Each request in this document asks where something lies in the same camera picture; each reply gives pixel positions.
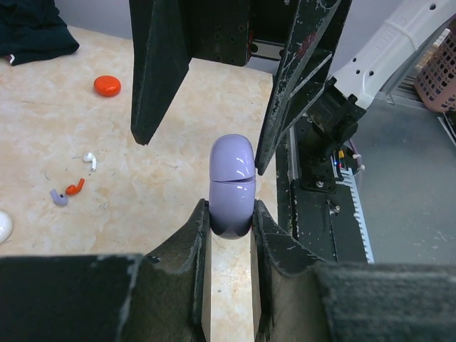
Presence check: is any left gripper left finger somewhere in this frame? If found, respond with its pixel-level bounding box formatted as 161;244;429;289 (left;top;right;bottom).
1;200;210;341

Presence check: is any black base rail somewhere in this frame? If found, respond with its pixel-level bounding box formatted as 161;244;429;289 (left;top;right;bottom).
276;117;374;264

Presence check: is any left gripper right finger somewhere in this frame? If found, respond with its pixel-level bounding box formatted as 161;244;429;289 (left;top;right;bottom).
251;201;455;341

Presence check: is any white earbud charging case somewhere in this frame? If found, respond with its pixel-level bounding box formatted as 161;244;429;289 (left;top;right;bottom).
0;211;13;244

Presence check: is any orange earbud far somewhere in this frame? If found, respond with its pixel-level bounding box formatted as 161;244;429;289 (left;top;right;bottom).
65;178;85;196

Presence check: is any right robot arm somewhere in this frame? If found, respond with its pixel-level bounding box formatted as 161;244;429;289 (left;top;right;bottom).
129;1;455;191

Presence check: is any dark blue cloth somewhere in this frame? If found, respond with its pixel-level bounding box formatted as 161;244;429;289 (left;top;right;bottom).
1;1;80;66

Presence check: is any purple earbud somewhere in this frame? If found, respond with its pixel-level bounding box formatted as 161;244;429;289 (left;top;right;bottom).
50;189;68;207

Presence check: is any white earbud far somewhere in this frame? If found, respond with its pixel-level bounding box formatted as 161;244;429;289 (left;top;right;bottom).
83;152;98;172

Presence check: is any pink plastic basket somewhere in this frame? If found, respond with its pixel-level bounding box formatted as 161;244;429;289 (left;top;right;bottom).
414;23;455;113

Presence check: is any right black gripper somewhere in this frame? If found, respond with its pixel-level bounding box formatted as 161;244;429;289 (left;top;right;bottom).
129;0;352;175

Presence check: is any orange earbud charging case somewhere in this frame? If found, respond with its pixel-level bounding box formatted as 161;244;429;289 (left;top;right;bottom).
93;75;122;97

